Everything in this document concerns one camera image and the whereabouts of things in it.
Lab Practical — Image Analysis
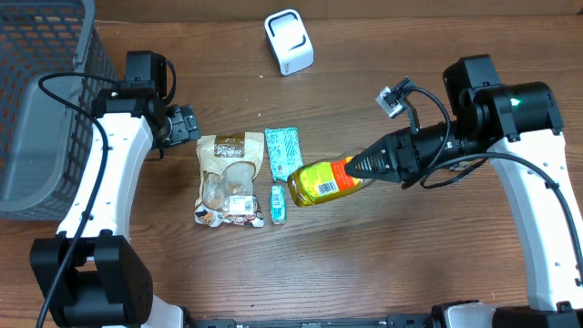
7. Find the yellow liquid bottle silver cap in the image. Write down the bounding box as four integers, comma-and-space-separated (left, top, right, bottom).
287, 147, 374, 207

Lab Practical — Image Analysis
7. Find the teal tissue pack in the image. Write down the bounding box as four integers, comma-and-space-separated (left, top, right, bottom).
271, 185, 287, 224

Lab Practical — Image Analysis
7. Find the white barcode scanner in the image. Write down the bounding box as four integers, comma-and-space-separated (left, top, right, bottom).
264, 8, 314, 76

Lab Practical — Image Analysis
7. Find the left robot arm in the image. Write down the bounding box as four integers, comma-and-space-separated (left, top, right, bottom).
29, 51, 201, 327

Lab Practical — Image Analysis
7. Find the brown snack bag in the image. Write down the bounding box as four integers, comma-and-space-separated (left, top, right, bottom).
194, 132, 265, 228

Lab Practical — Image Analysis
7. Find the teal wet wipes pack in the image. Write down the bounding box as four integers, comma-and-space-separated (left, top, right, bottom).
265, 127, 304, 181

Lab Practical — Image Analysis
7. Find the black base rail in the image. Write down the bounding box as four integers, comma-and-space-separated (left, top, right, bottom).
186, 313, 445, 328

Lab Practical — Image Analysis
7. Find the dark grey plastic basket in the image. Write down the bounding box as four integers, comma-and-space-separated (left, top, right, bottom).
1, 0, 117, 220

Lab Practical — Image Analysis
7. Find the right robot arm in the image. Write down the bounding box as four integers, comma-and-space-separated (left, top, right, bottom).
345, 55, 582, 327

